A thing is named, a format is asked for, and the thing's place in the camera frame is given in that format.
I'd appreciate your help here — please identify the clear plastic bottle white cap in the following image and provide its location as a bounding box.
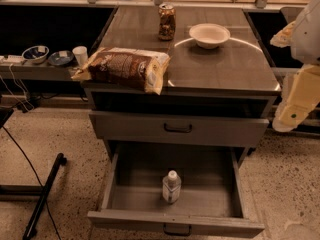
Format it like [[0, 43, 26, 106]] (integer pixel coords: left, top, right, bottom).
[[162, 170, 181, 204]]

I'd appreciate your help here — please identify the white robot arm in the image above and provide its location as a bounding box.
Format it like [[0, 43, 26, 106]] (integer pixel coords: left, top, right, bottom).
[[270, 0, 320, 132]]

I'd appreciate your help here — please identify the closed upper drawer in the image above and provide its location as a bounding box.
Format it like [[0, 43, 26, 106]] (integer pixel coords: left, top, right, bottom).
[[89, 111, 268, 147]]

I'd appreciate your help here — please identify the grey drawer cabinet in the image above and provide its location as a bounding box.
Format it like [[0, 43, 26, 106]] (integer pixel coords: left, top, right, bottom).
[[81, 5, 283, 151]]

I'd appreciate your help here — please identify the open lower drawer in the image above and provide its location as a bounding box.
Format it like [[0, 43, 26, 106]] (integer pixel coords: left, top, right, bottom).
[[88, 142, 264, 238]]

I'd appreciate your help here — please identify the brown chips bag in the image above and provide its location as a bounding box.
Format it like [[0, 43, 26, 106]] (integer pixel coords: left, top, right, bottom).
[[72, 47, 170, 95]]

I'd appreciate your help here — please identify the white paper bowl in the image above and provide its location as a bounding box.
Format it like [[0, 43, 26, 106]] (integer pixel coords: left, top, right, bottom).
[[189, 23, 230, 49]]

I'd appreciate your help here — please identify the white paper cup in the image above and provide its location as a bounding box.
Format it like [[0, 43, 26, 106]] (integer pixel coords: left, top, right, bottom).
[[72, 46, 88, 66]]

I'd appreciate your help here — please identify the dark blue bowl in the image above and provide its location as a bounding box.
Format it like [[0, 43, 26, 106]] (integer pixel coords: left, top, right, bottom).
[[48, 50, 74, 66]]

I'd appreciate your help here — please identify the white bowl with dark inside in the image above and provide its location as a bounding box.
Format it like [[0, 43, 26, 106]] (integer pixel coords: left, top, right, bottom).
[[22, 45, 49, 64]]

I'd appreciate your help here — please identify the grey side shelf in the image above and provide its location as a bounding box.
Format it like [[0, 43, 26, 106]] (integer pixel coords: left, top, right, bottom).
[[0, 63, 77, 81]]

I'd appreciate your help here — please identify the white power strip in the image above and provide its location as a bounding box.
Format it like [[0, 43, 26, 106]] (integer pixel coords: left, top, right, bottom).
[[0, 55, 24, 64]]

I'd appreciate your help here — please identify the black stand leg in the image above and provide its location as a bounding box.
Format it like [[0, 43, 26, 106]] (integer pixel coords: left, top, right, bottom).
[[23, 153, 67, 240]]

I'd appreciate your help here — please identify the black floor cable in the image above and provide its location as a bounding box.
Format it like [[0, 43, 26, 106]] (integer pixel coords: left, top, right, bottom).
[[1, 126, 62, 240]]

